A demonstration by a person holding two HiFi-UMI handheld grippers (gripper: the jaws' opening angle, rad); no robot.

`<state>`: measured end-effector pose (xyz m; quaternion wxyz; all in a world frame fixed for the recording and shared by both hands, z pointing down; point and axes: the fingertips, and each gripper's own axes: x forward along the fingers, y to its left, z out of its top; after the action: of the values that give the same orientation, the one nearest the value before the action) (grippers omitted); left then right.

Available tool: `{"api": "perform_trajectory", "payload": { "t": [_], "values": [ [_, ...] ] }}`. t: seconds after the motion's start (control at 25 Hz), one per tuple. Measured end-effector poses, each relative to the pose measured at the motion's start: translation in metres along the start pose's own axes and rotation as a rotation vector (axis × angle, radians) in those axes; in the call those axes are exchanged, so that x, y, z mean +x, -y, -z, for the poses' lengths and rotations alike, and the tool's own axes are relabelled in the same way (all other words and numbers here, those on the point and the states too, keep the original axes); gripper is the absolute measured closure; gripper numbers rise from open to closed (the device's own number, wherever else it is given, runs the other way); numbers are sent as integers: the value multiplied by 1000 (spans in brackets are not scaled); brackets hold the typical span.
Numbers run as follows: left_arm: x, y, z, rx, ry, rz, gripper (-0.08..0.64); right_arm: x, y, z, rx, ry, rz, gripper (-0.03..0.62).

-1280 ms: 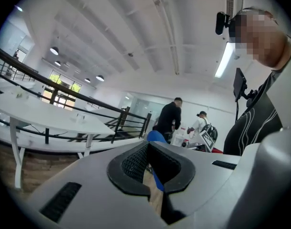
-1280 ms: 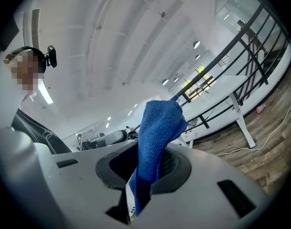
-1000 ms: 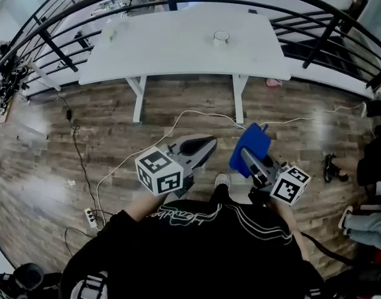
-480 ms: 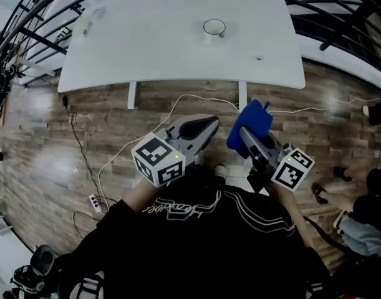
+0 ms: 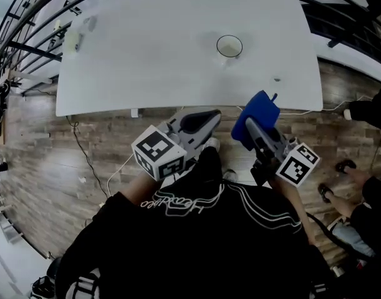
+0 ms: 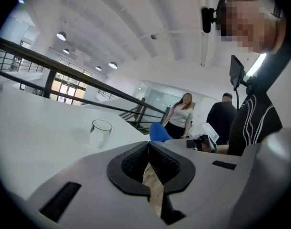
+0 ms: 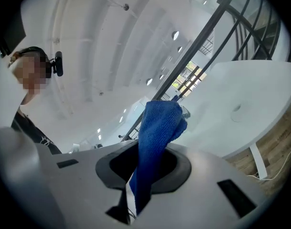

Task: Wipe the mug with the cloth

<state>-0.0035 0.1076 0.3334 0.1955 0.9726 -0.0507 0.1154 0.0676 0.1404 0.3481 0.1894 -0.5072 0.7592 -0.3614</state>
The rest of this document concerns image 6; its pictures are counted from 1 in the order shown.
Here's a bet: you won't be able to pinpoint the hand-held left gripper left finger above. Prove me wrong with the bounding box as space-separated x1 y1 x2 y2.
28 141 165 229

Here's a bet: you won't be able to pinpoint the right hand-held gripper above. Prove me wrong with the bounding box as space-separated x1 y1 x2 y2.
186 122 220 154

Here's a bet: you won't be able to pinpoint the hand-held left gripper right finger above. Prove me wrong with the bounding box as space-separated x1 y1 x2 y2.
149 139 253 218

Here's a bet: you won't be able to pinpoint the beige cloth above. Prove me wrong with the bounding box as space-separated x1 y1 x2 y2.
142 162 165 219

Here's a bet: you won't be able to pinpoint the clear glass mug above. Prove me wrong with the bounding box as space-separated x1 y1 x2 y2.
90 119 113 150

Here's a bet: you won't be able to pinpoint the blue chair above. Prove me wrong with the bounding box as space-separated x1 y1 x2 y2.
149 122 175 143

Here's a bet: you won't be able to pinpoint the person's black patterned shirt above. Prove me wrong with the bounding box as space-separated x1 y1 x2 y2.
227 32 291 157

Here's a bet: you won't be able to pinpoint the chest-mounted black phone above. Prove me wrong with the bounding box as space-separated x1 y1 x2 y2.
229 55 246 92

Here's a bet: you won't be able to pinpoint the glass entrance doors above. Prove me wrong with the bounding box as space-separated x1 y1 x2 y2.
50 58 93 105

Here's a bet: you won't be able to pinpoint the ceiling light strip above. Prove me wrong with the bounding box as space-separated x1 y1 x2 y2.
245 53 267 77

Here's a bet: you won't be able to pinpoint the black metal railing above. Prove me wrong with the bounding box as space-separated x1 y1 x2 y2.
0 36 168 130

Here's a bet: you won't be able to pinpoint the person's head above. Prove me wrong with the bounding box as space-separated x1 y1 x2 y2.
216 0 288 55

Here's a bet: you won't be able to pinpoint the black head camera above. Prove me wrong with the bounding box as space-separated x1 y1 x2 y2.
201 6 218 34

